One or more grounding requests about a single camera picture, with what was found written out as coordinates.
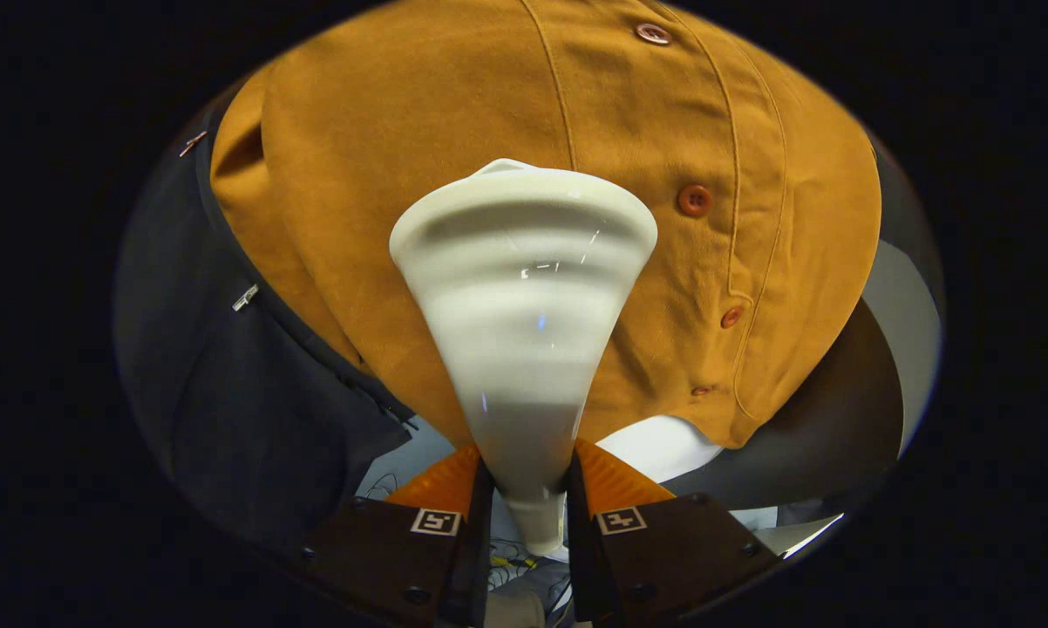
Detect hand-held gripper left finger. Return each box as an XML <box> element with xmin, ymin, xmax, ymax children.
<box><xmin>302</xmin><ymin>443</ymin><xmax>496</xmax><ymax>628</ymax></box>

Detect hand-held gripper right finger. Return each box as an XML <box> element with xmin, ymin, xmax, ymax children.
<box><xmin>566</xmin><ymin>439</ymin><xmax>782</xmax><ymax>625</ymax></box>

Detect white garment steamer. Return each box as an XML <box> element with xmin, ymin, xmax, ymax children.
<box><xmin>389</xmin><ymin>159</ymin><xmax>659</xmax><ymax>556</ymax></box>

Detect brown button-up shirt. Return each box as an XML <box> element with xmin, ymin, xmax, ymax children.
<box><xmin>210</xmin><ymin>0</ymin><xmax>882</xmax><ymax>450</ymax></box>

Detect white mannequin torso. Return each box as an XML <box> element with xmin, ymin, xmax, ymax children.
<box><xmin>595</xmin><ymin>414</ymin><xmax>725</xmax><ymax>485</ymax></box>

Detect bundle of cables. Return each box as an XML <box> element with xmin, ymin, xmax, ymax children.
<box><xmin>487</xmin><ymin>539</ymin><xmax>570</xmax><ymax>611</ymax></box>

